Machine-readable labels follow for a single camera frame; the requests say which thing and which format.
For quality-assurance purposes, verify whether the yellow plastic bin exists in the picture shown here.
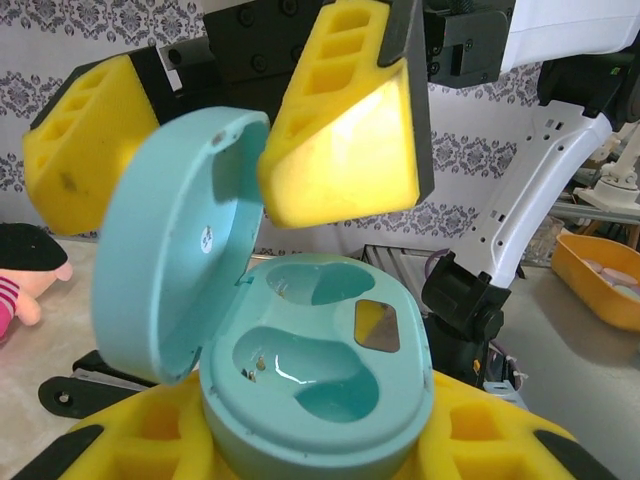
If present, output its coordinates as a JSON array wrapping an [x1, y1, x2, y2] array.
[[549, 232, 640, 332]]

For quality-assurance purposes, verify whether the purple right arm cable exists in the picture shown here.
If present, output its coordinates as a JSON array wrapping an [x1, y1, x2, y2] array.
[[423, 248, 447, 275]]

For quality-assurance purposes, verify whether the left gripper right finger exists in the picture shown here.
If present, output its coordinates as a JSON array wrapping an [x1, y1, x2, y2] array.
[[413, 369, 621, 480]]

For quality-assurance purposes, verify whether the plush doll with black hat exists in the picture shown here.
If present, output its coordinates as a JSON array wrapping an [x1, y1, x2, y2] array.
[[0, 222, 75, 344]]

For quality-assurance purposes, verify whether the pale blue case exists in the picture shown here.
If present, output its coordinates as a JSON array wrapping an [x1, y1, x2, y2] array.
[[607, 282, 640, 302]]

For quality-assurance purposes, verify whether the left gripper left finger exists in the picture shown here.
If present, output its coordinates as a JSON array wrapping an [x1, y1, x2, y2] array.
[[9, 369, 239, 480]]

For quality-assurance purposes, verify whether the black stand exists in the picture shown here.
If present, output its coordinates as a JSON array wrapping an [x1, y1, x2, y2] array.
[[39, 349, 151, 419]]

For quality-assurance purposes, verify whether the blue oval charging case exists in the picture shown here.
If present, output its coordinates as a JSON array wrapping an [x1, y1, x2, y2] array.
[[92, 107, 434, 480]]

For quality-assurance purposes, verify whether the pale pink case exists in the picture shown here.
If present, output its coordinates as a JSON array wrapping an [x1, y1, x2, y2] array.
[[588, 258, 640, 289]]

